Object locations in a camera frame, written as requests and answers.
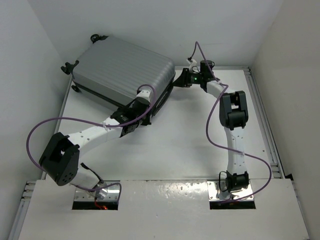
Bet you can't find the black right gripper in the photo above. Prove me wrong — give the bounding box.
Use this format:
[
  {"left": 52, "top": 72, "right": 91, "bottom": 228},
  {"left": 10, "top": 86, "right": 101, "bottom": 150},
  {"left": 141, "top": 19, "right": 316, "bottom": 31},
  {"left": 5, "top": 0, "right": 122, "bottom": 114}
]
[{"left": 171, "top": 68, "right": 203, "bottom": 88}]

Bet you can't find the grey hard-shell suitcase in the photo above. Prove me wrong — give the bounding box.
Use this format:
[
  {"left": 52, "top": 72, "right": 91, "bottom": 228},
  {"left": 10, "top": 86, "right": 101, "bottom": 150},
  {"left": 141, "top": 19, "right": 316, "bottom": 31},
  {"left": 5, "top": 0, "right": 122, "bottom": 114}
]
[{"left": 61, "top": 34, "right": 176, "bottom": 116}]

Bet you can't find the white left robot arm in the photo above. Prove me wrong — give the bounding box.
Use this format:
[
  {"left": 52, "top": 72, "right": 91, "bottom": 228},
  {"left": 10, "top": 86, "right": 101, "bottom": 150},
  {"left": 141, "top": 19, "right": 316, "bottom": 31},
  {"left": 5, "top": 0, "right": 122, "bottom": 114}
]
[{"left": 38, "top": 97, "right": 152, "bottom": 192}]

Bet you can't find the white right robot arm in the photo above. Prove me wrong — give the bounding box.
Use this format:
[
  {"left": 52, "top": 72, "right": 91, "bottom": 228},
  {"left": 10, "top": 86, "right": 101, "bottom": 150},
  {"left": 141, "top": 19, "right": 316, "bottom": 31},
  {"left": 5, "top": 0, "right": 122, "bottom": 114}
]
[{"left": 173, "top": 68, "right": 249, "bottom": 193}]

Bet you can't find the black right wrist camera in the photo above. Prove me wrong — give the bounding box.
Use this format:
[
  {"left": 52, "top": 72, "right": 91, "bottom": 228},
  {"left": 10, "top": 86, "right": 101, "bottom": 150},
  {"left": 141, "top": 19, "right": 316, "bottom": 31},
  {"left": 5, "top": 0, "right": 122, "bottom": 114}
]
[{"left": 199, "top": 60, "right": 215, "bottom": 76}]

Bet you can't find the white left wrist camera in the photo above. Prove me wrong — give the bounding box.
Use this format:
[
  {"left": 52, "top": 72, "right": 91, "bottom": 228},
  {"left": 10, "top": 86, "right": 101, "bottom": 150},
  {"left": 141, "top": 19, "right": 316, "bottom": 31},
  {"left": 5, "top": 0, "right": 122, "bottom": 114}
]
[{"left": 136, "top": 89, "right": 154, "bottom": 105}]

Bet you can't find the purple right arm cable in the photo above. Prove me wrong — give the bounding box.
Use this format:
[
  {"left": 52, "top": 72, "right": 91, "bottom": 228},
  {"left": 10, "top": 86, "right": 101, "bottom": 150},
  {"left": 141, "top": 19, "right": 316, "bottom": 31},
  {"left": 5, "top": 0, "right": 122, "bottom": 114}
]
[{"left": 189, "top": 41, "right": 273, "bottom": 203}]

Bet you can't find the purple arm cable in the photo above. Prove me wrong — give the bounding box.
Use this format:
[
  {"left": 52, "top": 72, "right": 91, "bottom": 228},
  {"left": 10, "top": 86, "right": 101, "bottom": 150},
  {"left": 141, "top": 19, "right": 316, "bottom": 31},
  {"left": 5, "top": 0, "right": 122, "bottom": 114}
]
[
  {"left": 26, "top": 84, "right": 157, "bottom": 195},
  {"left": 189, "top": 41, "right": 273, "bottom": 203}
]

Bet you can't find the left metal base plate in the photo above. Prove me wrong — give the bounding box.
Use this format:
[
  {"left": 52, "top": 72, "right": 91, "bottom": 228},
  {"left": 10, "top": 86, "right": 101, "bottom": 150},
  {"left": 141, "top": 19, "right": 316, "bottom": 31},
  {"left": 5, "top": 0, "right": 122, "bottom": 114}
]
[{"left": 72, "top": 181, "right": 122, "bottom": 211}]

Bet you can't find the metal base plate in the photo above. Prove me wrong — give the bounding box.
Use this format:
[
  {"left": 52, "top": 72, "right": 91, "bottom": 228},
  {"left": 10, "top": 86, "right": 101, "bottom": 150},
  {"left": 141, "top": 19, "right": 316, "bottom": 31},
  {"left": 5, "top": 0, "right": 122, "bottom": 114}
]
[
  {"left": 207, "top": 180, "right": 256, "bottom": 210},
  {"left": 72, "top": 181, "right": 122, "bottom": 211}
]

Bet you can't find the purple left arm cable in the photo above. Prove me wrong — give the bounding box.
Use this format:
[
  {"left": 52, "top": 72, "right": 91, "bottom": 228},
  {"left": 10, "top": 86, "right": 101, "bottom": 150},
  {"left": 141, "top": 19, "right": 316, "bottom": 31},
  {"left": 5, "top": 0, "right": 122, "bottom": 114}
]
[{"left": 26, "top": 84, "right": 157, "bottom": 195}]

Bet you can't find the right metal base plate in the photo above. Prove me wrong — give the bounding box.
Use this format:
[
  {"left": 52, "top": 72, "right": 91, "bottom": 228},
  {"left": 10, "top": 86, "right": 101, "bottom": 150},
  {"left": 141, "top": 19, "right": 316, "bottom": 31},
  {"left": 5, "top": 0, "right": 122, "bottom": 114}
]
[{"left": 207, "top": 180, "right": 256, "bottom": 210}]

